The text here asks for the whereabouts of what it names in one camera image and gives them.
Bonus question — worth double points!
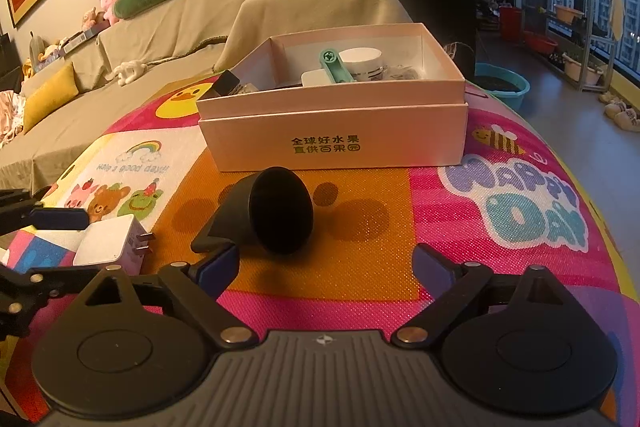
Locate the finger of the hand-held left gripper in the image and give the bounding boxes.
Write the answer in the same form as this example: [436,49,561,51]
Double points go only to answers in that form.
[0,188,90,234]
[0,264,81,344]

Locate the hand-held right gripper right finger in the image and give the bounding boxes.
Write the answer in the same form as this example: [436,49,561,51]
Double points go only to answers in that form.
[390,243,572,351]

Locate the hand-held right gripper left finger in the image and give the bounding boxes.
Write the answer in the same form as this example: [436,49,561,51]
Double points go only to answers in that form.
[74,243,259,351]

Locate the white power adapter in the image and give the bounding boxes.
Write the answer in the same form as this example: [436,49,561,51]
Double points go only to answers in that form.
[72,213,156,271]

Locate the black hair dryer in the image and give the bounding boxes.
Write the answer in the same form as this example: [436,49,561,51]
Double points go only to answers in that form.
[190,166,316,256]

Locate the pink cardboard box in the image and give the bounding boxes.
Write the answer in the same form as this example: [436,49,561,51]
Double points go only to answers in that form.
[196,23,470,172]

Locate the clear plastic bag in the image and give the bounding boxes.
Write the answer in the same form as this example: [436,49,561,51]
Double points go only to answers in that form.
[382,64,422,80]

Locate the white card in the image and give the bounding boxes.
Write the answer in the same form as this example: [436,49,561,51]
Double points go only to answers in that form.
[301,69,334,88]

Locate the white round jar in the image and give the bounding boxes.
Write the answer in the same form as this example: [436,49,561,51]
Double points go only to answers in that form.
[340,48,384,82]

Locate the teal plastic tool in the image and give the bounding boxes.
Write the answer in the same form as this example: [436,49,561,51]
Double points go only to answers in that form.
[319,48,359,86]

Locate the colourful printed blanket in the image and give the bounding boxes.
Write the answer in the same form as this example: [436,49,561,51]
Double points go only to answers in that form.
[0,77,627,427]

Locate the pink patterned cloth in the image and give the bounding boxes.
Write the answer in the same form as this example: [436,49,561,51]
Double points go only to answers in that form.
[0,89,26,148]

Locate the yellow cushion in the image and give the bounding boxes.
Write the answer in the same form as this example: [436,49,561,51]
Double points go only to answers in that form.
[22,62,81,136]

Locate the white plush toy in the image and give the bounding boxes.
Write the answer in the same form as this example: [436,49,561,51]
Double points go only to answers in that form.
[111,61,151,87]

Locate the small grey plush toy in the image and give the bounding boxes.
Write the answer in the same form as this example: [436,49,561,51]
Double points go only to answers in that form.
[27,31,46,66]

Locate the blue flat box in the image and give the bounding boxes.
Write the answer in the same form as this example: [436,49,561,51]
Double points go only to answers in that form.
[62,28,99,56]

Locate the black small box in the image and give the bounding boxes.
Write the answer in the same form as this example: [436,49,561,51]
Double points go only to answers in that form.
[210,69,254,100]

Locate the teal plastic basin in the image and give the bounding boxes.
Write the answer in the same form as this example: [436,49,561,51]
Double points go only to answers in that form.
[474,63,531,112]

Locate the beige covered sofa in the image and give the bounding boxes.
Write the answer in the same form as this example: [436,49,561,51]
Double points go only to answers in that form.
[0,0,417,194]

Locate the red plastic basin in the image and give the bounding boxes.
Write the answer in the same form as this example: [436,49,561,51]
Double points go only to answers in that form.
[522,31,559,54]

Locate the beige planter box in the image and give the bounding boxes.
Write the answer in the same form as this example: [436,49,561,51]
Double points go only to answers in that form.
[560,52,604,83]

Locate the red plastic bucket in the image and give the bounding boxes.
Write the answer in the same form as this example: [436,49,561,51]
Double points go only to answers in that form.
[499,6,524,40]

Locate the orange plastic basin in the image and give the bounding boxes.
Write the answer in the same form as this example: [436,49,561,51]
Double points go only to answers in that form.
[554,5,589,24]

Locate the yellow hanging cloth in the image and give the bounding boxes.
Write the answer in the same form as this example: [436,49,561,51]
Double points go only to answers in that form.
[610,0,626,43]

